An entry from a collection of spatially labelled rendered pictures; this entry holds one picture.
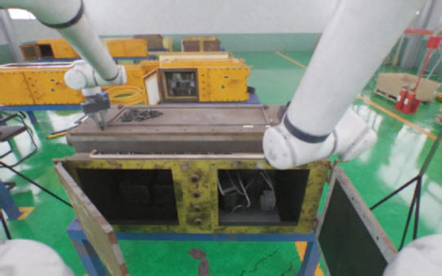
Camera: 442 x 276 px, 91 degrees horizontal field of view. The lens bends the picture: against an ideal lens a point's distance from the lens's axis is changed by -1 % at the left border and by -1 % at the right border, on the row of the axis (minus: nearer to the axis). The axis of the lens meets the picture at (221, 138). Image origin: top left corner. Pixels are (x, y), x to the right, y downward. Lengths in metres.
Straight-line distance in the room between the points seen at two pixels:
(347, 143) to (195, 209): 1.06
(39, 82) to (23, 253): 4.53
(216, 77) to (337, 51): 3.49
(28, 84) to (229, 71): 3.40
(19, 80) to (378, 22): 4.94
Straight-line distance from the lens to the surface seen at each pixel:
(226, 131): 1.20
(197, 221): 1.49
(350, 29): 0.33
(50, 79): 4.68
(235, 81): 3.78
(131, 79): 7.55
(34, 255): 0.33
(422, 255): 0.33
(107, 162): 1.36
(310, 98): 0.37
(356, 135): 0.52
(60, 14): 0.67
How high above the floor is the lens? 1.89
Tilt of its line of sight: 28 degrees down
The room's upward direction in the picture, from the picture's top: 1 degrees counter-clockwise
